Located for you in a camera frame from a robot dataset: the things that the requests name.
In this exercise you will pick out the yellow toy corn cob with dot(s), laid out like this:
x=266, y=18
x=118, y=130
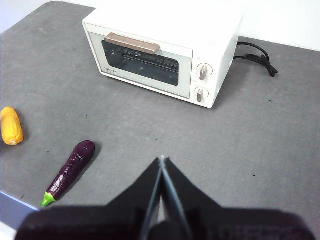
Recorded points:
x=11, y=126

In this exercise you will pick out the white toaster oven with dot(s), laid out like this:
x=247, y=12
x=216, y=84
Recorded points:
x=162, y=22

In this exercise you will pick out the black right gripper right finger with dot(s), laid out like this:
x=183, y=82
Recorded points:
x=225, y=225

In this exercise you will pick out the beige oven knob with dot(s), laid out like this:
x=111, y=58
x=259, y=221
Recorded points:
x=204, y=71
x=200, y=95

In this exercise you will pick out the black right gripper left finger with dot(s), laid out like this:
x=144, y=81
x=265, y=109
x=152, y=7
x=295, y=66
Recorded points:
x=105, y=222

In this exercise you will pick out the purple toy eggplant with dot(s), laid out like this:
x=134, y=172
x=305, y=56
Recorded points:
x=72, y=167

